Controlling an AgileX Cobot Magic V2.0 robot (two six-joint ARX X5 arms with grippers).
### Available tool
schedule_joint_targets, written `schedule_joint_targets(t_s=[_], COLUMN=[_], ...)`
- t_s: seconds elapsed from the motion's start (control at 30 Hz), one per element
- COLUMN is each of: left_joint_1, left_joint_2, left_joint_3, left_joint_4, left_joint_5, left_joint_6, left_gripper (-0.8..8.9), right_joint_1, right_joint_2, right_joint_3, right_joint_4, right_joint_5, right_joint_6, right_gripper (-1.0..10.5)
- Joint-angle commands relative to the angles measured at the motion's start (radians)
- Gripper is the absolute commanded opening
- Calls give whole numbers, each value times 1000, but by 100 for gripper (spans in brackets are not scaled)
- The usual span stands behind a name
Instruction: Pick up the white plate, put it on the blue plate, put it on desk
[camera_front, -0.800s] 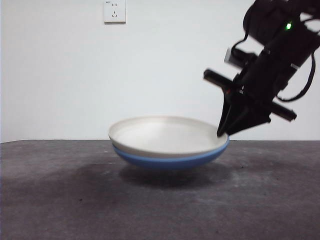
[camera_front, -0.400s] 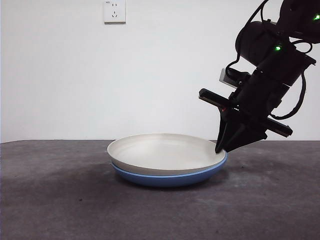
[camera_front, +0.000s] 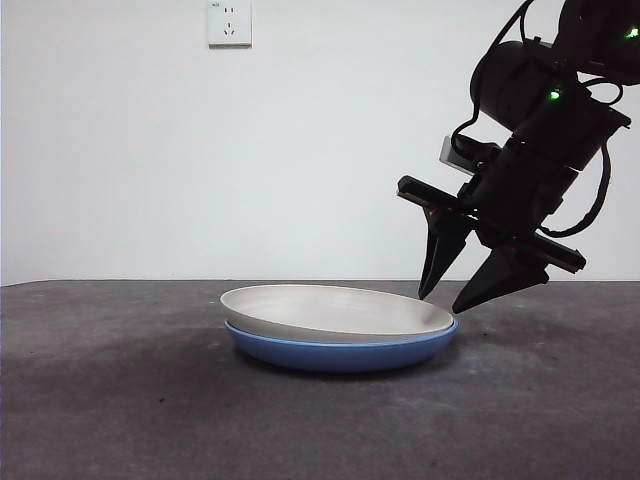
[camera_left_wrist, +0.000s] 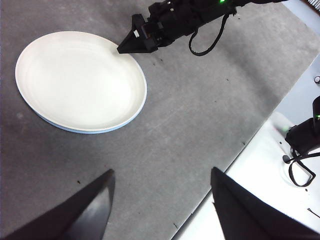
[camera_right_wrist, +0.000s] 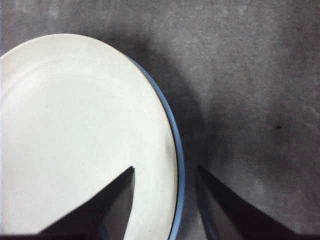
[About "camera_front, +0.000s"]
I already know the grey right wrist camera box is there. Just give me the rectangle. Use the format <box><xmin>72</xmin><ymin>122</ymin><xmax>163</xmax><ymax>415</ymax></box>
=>
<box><xmin>439</xmin><ymin>135</ymin><xmax>477</xmax><ymax>175</ymax></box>

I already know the white wall socket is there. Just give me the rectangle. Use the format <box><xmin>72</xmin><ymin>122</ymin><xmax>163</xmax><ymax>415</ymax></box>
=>
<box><xmin>208</xmin><ymin>0</ymin><xmax>253</xmax><ymax>50</ymax></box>

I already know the blue round plate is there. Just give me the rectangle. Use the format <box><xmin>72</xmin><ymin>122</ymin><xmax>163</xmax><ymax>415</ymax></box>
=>
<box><xmin>224</xmin><ymin>317</ymin><xmax>460</xmax><ymax>374</ymax></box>

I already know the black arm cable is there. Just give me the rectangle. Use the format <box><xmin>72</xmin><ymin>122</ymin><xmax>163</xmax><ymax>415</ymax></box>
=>
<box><xmin>538</xmin><ymin>143</ymin><xmax>613</xmax><ymax>238</ymax></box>
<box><xmin>449</xmin><ymin>0</ymin><xmax>536</xmax><ymax>156</ymax></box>

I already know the white round plate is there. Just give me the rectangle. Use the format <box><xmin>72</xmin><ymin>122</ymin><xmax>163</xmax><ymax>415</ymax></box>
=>
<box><xmin>219</xmin><ymin>284</ymin><xmax>456</xmax><ymax>345</ymax></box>

